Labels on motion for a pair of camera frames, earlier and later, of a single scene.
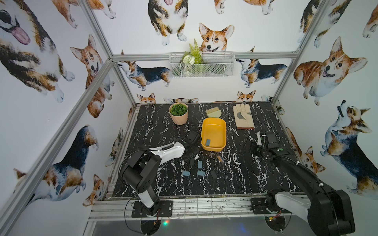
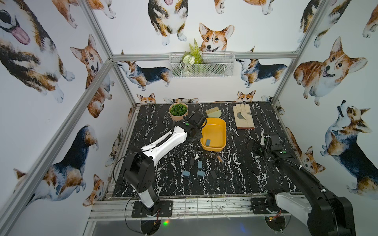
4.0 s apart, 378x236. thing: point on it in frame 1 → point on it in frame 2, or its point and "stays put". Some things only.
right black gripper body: (266, 148) stays put
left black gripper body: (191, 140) → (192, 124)
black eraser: (213, 175) stays put
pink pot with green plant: (178, 112) stays put
